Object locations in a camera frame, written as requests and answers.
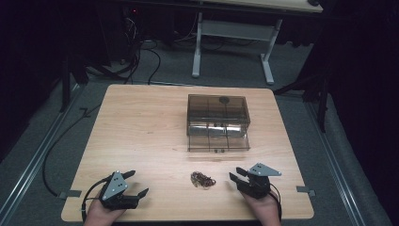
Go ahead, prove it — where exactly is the long black floor cable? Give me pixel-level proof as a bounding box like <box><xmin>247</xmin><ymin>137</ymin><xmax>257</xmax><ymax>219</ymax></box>
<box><xmin>41</xmin><ymin>104</ymin><xmax>102</xmax><ymax>198</ymax></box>

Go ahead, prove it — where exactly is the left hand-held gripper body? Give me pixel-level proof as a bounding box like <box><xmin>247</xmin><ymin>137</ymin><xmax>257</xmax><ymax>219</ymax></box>
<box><xmin>100</xmin><ymin>170</ymin><xmax>139</xmax><ymax>211</ymax></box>

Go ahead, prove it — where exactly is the black metal stand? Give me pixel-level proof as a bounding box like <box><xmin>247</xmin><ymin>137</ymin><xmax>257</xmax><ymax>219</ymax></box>
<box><xmin>273</xmin><ymin>70</ymin><xmax>331</xmax><ymax>134</ymax></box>
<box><xmin>58</xmin><ymin>55</ymin><xmax>90</xmax><ymax>113</ymax></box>

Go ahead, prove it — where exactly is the dark device with red light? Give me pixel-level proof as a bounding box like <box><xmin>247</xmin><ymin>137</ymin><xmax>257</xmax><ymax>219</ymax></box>
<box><xmin>121</xmin><ymin>5</ymin><xmax>144</xmax><ymax>43</ymax></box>

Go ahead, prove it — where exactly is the metal floor rail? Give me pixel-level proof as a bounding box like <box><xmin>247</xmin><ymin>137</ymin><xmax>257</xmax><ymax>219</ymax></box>
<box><xmin>304</xmin><ymin>100</ymin><xmax>369</xmax><ymax>226</ymax></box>
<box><xmin>0</xmin><ymin>83</ymin><xmax>87</xmax><ymax>226</ymax></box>

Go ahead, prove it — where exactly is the pile of brown rubber bands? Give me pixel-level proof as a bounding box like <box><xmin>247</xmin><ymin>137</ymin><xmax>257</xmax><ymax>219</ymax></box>
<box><xmin>189</xmin><ymin>170</ymin><xmax>217</xmax><ymax>189</ymax></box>

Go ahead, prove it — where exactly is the white-framed desk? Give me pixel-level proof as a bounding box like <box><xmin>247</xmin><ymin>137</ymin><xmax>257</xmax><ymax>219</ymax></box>
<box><xmin>190</xmin><ymin>0</ymin><xmax>325</xmax><ymax>86</ymax></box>

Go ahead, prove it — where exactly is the brown transparent storage box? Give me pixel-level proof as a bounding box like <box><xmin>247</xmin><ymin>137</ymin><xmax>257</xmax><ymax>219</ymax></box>
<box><xmin>186</xmin><ymin>93</ymin><xmax>251</xmax><ymax>137</ymax></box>

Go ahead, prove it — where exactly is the bundle of black cables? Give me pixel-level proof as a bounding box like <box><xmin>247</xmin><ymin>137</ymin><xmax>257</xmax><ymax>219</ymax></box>
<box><xmin>120</xmin><ymin>17</ymin><xmax>163</xmax><ymax>86</ymax></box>

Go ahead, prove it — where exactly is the brown transparent drawer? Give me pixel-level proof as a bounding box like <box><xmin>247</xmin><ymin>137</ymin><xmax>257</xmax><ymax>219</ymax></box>
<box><xmin>187</xmin><ymin>125</ymin><xmax>251</xmax><ymax>154</ymax></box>

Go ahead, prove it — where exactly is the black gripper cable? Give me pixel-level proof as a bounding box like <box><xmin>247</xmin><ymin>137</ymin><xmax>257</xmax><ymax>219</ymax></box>
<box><xmin>267</xmin><ymin>183</ymin><xmax>283</xmax><ymax>221</ymax></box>
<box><xmin>80</xmin><ymin>175</ymin><xmax>113</xmax><ymax>222</ymax></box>

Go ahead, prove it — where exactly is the grey table bracket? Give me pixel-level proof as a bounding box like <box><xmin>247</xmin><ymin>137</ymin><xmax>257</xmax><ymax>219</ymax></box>
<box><xmin>57</xmin><ymin>189</ymin><xmax>83</xmax><ymax>201</ymax></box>
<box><xmin>295</xmin><ymin>185</ymin><xmax>316</xmax><ymax>198</ymax></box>

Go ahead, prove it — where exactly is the person's right hand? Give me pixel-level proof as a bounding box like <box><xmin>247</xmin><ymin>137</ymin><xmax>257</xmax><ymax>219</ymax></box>
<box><xmin>240</xmin><ymin>190</ymin><xmax>282</xmax><ymax>226</ymax></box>

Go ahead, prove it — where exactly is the person's left hand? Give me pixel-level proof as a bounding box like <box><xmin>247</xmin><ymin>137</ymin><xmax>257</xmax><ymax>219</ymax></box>
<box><xmin>83</xmin><ymin>197</ymin><xmax>127</xmax><ymax>226</ymax></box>

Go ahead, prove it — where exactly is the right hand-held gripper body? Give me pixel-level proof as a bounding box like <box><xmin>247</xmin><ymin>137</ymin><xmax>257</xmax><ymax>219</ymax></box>
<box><xmin>237</xmin><ymin>162</ymin><xmax>282</xmax><ymax>200</ymax></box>

